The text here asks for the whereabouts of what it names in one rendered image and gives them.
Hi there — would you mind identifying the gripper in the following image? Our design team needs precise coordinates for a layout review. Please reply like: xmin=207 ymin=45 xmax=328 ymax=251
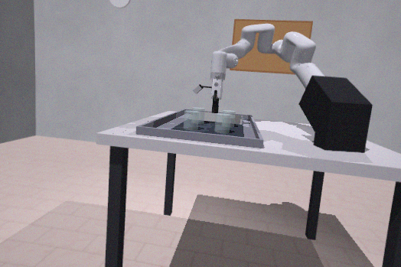
xmin=211 ymin=78 xmax=225 ymax=113

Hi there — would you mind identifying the clear glass jar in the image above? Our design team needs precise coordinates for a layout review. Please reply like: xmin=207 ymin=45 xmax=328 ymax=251
xmin=223 ymin=110 xmax=236 ymax=127
xmin=183 ymin=110 xmax=199 ymax=130
xmin=214 ymin=113 xmax=231 ymax=134
xmin=192 ymin=107 xmax=205 ymax=124

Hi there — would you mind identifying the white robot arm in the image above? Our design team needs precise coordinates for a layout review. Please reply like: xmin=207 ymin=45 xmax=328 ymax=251
xmin=210 ymin=24 xmax=324 ymax=88

